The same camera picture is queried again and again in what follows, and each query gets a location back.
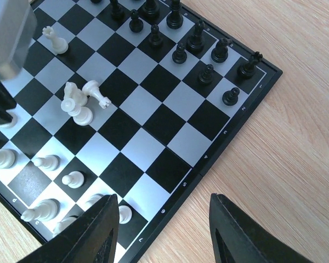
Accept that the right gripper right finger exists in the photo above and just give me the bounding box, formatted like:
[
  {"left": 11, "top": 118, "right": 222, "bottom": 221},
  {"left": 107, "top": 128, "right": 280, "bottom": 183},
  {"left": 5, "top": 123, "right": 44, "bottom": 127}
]
[{"left": 209, "top": 193, "right": 310, "bottom": 263}]

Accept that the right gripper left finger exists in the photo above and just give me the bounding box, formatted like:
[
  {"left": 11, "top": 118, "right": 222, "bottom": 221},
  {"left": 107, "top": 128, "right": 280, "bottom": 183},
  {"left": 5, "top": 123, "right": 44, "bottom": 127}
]
[{"left": 21, "top": 194, "right": 118, "bottom": 263}]

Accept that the black magnetic chess board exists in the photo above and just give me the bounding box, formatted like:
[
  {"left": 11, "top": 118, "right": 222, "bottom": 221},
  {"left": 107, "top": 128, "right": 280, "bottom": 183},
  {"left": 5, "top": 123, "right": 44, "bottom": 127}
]
[{"left": 0, "top": 1, "right": 282, "bottom": 262}]

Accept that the white pawn chess piece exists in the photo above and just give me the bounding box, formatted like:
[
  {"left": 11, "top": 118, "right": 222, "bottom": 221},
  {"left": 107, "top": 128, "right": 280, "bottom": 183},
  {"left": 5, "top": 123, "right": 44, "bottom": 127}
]
[{"left": 0, "top": 112, "right": 18, "bottom": 129}]

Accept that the white knight chess piece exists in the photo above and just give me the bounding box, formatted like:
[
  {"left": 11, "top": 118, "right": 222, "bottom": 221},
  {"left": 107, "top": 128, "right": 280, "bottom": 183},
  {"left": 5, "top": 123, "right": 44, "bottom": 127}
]
[{"left": 64, "top": 82, "right": 88, "bottom": 106}]

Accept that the white rook chess piece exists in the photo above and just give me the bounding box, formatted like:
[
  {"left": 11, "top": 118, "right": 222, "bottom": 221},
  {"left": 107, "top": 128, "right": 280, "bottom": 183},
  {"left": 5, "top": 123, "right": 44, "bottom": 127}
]
[{"left": 42, "top": 26, "right": 69, "bottom": 54}]

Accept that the white king chess piece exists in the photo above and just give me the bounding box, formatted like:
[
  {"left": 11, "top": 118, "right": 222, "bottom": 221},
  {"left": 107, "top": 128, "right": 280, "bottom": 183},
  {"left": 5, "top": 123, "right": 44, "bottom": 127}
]
[{"left": 61, "top": 98, "right": 93, "bottom": 126}]

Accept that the fallen white chess piece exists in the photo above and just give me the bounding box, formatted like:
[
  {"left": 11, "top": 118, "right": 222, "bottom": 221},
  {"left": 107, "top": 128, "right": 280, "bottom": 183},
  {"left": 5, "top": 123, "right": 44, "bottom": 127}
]
[{"left": 82, "top": 80, "right": 111, "bottom": 109}]

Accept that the black chess piece row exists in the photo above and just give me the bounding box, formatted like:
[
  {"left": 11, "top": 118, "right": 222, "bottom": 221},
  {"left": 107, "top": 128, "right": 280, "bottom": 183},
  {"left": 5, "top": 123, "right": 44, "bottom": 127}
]
[{"left": 96, "top": 1, "right": 266, "bottom": 115}]

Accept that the white pawn large foreground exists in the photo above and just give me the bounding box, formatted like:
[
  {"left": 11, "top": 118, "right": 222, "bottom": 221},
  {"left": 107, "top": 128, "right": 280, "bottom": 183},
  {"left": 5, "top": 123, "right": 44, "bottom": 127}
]
[{"left": 118, "top": 205, "right": 132, "bottom": 224}]

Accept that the white pawn near edge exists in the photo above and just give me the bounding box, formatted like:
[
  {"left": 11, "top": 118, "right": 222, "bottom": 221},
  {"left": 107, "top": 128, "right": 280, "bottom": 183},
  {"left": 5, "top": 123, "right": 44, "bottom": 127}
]
[{"left": 61, "top": 171, "right": 84, "bottom": 188}]

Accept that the white pawn standing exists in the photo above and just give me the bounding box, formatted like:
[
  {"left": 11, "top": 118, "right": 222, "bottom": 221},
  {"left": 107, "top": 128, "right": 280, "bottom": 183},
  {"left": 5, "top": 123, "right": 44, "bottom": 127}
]
[{"left": 33, "top": 155, "right": 59, "bottom": 171}]

